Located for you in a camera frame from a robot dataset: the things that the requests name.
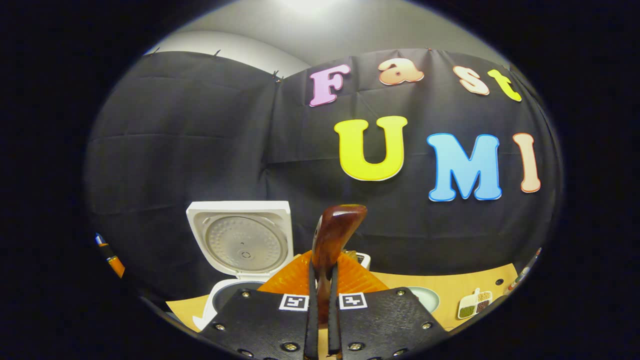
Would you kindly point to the pile of yellow soybeans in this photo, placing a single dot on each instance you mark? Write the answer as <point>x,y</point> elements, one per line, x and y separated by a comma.
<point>483,296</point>

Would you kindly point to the pile of dark red beans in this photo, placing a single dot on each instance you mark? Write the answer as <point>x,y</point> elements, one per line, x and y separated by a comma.
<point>483,306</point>

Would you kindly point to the white toaster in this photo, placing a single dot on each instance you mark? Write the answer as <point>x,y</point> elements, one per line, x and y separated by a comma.
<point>365,260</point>

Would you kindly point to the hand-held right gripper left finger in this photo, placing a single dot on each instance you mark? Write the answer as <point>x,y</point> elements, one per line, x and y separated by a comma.
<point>260,325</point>

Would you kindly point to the pale green plate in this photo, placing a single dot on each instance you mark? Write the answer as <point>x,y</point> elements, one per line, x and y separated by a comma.
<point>429,299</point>

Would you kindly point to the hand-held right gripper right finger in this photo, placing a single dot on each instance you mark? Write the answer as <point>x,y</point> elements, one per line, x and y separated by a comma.
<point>385,325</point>

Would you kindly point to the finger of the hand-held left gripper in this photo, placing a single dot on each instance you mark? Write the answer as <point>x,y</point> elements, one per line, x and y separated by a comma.
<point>115,264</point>

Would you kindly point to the clear plastic water bottle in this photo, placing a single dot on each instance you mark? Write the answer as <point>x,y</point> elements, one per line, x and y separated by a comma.
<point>520,280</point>

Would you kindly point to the black backdrop cloth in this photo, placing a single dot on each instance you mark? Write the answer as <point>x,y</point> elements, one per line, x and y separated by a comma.
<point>175,150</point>

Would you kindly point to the pile of green mung beans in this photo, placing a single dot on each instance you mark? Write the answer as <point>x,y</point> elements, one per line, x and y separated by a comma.
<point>467,312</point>

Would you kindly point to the brown wooden spoon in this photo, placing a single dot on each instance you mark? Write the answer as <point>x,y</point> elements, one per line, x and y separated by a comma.
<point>332,230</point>

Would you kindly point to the white divided dish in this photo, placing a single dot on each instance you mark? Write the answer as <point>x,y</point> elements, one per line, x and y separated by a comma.
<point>467,300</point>

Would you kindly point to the white rice cooker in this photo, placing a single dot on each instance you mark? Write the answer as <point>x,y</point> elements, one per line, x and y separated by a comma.
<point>240,240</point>

